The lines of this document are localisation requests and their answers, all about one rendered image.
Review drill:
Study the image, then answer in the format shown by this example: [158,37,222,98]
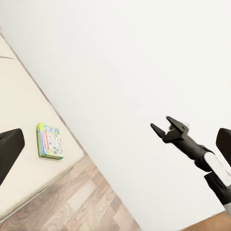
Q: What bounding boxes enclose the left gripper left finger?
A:
[0,128,25,186]

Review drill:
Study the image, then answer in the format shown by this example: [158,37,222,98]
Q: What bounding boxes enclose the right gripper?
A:
[150,116,196,154]

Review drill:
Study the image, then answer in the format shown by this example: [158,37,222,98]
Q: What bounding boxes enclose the board game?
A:
[37,123,64,160]

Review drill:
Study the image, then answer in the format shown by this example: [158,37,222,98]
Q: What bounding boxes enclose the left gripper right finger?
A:
[216,128,231,167]

